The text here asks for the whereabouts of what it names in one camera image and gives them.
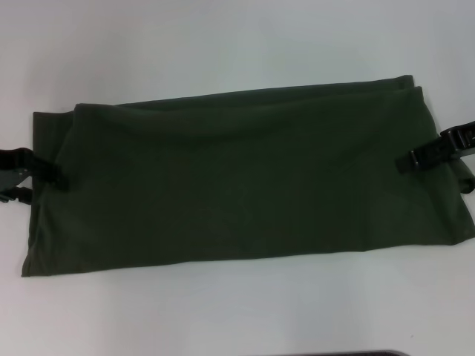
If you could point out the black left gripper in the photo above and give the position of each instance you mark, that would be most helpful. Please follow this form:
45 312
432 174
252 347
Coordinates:
11 178

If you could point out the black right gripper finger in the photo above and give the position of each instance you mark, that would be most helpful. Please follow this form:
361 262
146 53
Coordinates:
423 159

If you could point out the dark green FREE t-shirt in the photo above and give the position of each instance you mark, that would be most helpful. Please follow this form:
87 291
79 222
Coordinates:
241 185

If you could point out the dark flat device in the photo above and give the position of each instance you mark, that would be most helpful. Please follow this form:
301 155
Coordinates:
363 353

